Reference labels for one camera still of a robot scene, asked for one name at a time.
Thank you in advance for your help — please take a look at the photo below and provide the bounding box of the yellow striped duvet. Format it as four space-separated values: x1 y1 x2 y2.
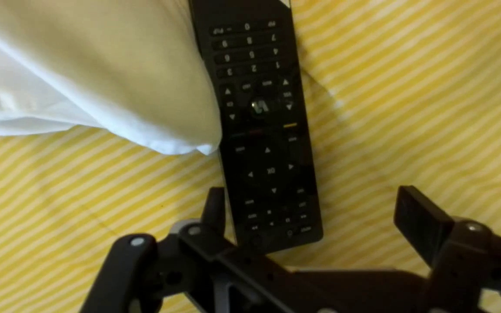
0 0 501 313

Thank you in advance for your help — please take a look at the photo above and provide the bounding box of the black remote control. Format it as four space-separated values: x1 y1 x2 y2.
187 0 326 254

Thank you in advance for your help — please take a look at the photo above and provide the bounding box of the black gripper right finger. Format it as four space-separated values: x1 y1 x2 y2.
394 185 501 313

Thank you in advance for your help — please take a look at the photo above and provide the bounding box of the large white pillow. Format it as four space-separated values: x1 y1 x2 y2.
0 0 223 157

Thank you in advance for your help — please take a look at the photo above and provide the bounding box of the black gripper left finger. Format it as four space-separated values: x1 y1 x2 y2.
79 186 248 313

